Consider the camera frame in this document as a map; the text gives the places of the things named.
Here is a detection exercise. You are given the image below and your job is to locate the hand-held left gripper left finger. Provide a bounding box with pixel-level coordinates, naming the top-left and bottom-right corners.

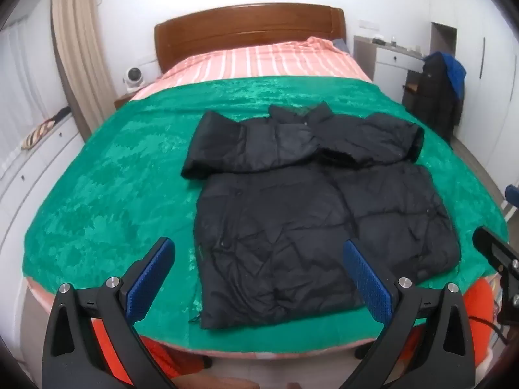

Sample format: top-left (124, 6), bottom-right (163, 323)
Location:
top-left (42, 236), bottom-right (179, 389)

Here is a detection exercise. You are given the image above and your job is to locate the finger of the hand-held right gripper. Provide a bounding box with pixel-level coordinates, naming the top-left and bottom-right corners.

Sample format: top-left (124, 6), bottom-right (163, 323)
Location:
top-left (504, 184), bottom-right (519, 216)
top-left (473, 226), bottom-right (519, 277)

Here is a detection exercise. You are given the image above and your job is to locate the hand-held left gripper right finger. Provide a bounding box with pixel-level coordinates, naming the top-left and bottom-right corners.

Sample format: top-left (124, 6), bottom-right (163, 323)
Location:
top-left (343, 240), bottom-right (476, 389)

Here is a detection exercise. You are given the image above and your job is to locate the black puffer jacket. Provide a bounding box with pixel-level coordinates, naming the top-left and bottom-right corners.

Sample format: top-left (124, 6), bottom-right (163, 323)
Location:
top-left (181, 101), bottom-right (462, 330)

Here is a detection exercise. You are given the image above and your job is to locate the orange fleece garment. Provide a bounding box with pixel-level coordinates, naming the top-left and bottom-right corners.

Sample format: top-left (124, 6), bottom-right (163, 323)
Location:
top-left (92, 279), bottom-right (500, 377)

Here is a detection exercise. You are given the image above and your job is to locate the white wardrobe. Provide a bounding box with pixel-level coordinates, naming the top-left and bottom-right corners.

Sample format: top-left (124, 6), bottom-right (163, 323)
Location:
top-left (430, 0), bottom-right (519, 187)

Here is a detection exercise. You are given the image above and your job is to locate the green plush blanket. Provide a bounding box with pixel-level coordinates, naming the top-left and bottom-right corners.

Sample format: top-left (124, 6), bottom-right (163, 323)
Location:
top-left (23, 75), bottom-right (509, 353)

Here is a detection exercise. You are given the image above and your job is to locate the blue garment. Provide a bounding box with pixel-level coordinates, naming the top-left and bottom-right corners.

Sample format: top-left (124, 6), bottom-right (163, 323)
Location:
top-left (436, 52), bottom-right (467, 102)

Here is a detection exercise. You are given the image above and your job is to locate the white low cabinet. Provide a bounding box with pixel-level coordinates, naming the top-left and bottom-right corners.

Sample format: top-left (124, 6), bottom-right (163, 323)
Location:
top-left (0, 119), bottom-right (88, 292)

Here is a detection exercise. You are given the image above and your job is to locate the wooden nightstand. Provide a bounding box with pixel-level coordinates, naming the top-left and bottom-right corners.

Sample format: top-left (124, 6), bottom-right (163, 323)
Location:
top-left (114, 91), bottom-right (140, 110)

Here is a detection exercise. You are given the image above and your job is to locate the striped cloth item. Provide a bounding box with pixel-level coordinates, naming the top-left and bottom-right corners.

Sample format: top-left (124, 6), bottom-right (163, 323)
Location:
top-left (21, 106), bottom-right (71, 150)

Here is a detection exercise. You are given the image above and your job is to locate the white desk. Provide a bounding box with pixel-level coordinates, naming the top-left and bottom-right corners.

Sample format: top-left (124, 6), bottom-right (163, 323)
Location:
top-left (353, 34), bottom-right (430, 108)

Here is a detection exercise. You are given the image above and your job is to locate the small white fan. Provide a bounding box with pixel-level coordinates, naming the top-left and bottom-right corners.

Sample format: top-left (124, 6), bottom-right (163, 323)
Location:
top-left (123, 66), bottom-right (144, 94)

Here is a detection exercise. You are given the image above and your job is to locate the white sheer curtain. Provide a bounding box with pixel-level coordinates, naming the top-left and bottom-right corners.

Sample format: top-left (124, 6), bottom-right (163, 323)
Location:
top-left (0, 6), bottom-right (71, 179)

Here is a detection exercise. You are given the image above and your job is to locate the pink striped bed sheet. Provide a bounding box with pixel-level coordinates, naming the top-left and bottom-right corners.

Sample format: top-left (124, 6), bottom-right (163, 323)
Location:
top-left (132, 36), bottom-right (373, 101)

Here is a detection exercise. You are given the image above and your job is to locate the beige curtain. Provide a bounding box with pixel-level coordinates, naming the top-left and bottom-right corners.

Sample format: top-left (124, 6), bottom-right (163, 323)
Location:
top-left (50, 0), bottom-right (118, 138)

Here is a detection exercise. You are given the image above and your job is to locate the wooden headboard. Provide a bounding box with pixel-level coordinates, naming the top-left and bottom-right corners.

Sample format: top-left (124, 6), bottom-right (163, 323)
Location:
top-left (154, 3), bottom-right (347, 74)

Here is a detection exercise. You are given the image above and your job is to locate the black cable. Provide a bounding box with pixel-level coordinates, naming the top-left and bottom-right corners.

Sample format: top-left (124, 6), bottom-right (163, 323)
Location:
top-left (469, 315), bottom-right (509, 346)

